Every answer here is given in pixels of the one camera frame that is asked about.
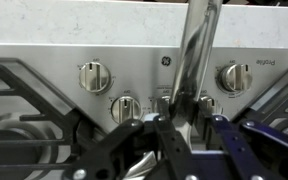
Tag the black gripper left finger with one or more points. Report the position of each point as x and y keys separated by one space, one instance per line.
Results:
x=174 y=146

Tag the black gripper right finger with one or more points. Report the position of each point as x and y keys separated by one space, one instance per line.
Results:
x=237 y=146

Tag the silver stove knob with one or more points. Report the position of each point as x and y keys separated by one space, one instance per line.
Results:
x=207 y=100
x=154 y=106
x=95 y=77
x=126 y=108
x=235 y=77

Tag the stainless gas cooktop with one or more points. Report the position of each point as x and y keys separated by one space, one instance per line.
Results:
x=144 y=66

